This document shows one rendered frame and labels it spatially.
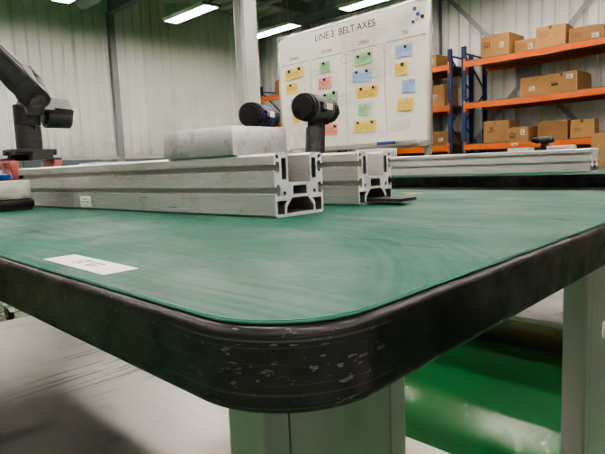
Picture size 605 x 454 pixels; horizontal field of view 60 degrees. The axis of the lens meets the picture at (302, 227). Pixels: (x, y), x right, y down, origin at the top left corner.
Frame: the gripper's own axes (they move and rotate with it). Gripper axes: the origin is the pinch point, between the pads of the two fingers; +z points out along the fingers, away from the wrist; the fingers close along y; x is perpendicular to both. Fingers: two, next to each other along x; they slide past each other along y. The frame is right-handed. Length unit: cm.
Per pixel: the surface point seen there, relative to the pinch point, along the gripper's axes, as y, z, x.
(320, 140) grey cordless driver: 38, -8, -59
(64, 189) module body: -3.4, 0.2, -24.1
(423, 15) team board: 284, -101, 50
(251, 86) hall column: 591, -144, 547
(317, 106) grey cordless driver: 35, -15, -60
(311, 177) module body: 5, -1, -84
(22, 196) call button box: -10.3, 1.2, -20.8
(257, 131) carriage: 1, -8, -78
